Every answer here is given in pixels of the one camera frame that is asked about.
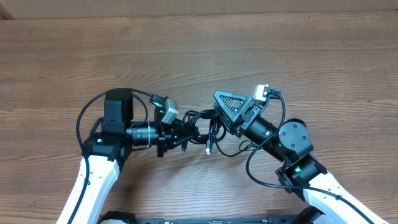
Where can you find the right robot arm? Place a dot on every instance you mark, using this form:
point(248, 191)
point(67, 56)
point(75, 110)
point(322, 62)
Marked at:
point(301, 173)

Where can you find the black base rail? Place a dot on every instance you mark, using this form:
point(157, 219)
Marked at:
point(214, 221)

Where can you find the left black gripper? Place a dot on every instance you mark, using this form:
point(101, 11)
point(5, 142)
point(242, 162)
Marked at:
point(173, 135)

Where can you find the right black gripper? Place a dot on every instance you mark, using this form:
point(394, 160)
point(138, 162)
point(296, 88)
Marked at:
point(245, 106)

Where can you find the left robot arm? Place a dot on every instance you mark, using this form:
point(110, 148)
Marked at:
point(112, 139)

